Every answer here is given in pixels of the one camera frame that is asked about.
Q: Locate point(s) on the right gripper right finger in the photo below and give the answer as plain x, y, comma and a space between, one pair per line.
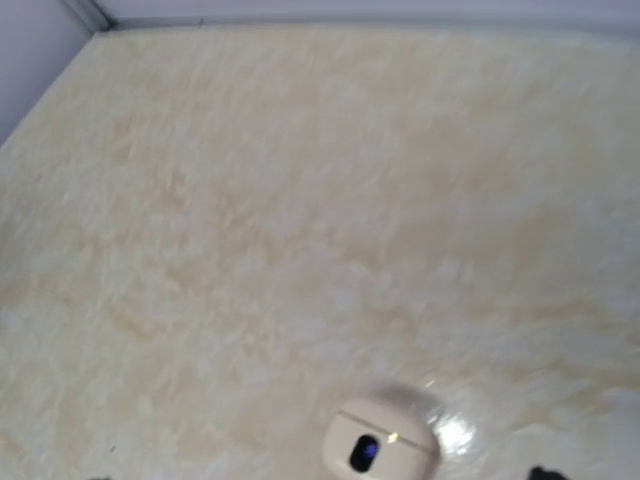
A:
541, 473

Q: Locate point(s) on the white earbud charging case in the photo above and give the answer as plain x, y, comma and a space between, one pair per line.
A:
386, 433

